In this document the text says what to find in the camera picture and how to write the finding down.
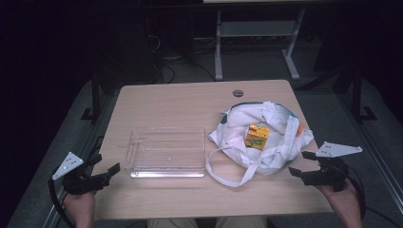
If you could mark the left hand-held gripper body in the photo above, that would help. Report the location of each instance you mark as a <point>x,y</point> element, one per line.
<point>70,164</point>

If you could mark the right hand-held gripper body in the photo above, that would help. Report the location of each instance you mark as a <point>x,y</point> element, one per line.
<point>332,174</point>

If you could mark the white cloth tote bag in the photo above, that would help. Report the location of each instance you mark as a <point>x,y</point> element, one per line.
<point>278,148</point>

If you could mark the yellow juice carton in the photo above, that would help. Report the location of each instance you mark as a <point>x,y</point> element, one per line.
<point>256,137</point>

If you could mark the clear plastic container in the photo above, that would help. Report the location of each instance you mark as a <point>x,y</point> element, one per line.
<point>166,152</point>

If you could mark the person's right hand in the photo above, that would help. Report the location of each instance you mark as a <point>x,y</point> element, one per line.
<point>343,199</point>

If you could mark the person's left hand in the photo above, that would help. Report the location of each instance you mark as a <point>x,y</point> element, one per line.
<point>80,204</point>

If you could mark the black metal stand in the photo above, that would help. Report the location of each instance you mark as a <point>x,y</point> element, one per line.
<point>95,98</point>
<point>358,95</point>

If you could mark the grey round table grommet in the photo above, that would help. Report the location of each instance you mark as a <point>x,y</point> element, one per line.
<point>238,93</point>

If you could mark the aluminium floor rail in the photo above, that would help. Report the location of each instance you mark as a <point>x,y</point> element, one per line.
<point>77,164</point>
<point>374,148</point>

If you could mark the white metal table frame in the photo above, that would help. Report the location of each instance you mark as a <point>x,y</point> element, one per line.
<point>257,29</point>

